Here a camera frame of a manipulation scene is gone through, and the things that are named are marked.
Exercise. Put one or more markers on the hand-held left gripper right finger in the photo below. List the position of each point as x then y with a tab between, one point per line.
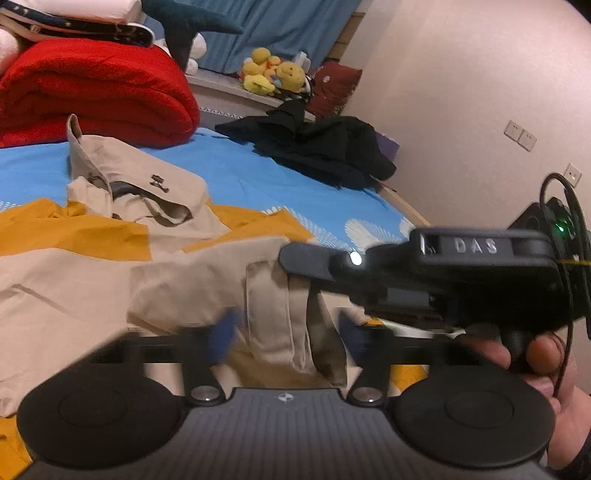
350	339

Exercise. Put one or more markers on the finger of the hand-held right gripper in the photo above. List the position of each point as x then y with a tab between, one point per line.
307	259

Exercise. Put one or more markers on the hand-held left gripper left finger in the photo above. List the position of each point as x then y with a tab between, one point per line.
225	334

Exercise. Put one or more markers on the beige and yellow jacket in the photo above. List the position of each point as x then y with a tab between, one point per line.
184	286

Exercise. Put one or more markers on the person's right forearm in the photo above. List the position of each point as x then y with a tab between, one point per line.
572	434

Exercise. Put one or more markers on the black clothes pile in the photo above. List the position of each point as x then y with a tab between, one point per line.
323	143

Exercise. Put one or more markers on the person's right hand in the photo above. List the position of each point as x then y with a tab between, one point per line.
542	357

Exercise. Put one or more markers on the blue patterned bed sheet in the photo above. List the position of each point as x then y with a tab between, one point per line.
240	175

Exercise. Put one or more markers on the purple cloth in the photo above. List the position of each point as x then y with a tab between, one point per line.
388	144

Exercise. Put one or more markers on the dark red pillow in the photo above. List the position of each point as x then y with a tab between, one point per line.
332	87

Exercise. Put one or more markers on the yellow duck plush toy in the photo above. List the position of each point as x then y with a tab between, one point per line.
291	76
259	64

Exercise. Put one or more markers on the white window ledge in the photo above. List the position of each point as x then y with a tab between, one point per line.
221	87

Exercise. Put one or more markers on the blue curtain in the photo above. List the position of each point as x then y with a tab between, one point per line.
277	23

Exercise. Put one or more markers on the white plush toy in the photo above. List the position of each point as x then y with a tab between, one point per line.
196	48

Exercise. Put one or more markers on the dark teal shark plush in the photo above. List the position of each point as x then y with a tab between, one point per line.
184	21

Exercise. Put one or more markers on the red folded blanket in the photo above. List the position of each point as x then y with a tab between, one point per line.
92	92

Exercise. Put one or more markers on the white pillow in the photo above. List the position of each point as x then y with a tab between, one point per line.
92	7

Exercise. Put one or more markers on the dark star-patterned folded blanket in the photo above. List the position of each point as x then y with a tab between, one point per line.
69	25

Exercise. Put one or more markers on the white wall socket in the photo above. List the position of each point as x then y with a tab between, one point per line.
573	174

